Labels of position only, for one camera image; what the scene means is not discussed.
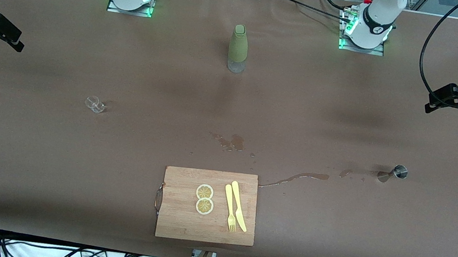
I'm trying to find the yellow plastic fork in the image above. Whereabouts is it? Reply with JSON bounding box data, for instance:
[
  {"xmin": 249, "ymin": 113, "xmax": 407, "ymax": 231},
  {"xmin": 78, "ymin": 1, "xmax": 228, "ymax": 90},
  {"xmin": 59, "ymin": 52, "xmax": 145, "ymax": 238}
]
[{"xmin": 219, "ymin": 184, "xmax": 243, "ymax": 233}]

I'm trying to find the long liquid spill streak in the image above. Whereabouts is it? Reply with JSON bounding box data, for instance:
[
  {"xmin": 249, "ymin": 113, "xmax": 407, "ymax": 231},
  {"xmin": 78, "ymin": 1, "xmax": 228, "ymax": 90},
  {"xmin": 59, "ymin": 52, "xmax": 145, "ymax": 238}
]
[{"xmin": 259, "ymin": 166, "xmax": 330, "ymax": 197}]

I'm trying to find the brown table cover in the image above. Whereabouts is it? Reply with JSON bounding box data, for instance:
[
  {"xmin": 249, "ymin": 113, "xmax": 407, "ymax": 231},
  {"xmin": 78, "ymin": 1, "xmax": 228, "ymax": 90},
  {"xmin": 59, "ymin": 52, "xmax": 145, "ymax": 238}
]
[{"xmin": 0, "ymin": 0, "xmax": 458, "ymax": 257}]

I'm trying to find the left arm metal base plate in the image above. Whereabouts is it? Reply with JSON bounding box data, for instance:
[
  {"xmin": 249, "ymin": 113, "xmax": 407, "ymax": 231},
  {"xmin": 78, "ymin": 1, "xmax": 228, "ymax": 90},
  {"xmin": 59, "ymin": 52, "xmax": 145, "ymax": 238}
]
[{"xmin": 338, "ymin": 8, "xmax": 390, "ymax": 56}]

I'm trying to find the lemon slice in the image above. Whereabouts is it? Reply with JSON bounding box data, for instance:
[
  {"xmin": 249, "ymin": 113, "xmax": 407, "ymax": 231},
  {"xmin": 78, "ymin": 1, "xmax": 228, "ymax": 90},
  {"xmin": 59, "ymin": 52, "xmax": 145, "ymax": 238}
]
[
  {"xmin": 195, "ymin": 183, "xmax": 215, "ymax": 202},
  {"xmin": 195, "ymin": 197, "xmax": 215, "ymax": 216}
]

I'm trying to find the wooden cutting board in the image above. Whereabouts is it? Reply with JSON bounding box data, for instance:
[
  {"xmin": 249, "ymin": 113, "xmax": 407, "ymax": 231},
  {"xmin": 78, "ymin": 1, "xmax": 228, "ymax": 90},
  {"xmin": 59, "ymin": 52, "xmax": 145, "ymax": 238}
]
[{"xmin": 150, "ymin": 162, "xmax": 264, "ymax": 251}]

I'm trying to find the steel double jigger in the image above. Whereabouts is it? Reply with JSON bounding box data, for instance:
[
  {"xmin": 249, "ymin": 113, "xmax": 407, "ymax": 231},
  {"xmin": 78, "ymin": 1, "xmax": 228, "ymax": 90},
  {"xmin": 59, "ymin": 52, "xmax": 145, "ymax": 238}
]
[{"xmin": 376, "ymin": 162, "xmax": 409, "ymax": 186}]

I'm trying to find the green sleeved glass bottle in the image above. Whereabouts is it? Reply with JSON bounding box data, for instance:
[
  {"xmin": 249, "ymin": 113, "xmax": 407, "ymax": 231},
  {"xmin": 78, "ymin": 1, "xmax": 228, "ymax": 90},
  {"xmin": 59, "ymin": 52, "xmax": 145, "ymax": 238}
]
[{"xmin": 225, "ymin": 23, "xmax": 252, "ymax": 75}]

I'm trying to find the small clear glass cup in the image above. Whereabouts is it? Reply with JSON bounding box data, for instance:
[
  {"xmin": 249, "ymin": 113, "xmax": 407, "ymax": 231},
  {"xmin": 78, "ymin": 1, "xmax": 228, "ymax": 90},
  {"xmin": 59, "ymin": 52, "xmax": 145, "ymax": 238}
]
[{"xmin": 84, "ymin": 96, "xmax": 107, "ymax": 115}]

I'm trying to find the liquid spill puddle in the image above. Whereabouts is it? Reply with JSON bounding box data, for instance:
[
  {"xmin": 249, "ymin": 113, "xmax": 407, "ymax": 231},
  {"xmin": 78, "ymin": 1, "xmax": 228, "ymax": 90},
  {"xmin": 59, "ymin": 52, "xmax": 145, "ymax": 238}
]
[{"xmin": 208, "ymin": 131, "xmax": 257, "ymax": 157}]

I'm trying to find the yellow plastic knife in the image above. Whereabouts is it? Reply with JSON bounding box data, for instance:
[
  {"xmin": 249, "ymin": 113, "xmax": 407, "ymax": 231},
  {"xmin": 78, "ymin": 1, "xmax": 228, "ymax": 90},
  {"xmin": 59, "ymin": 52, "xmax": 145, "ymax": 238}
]
[{"xmin": 225, "ymin": 181, "xmax": 254, "ymax": 233}]

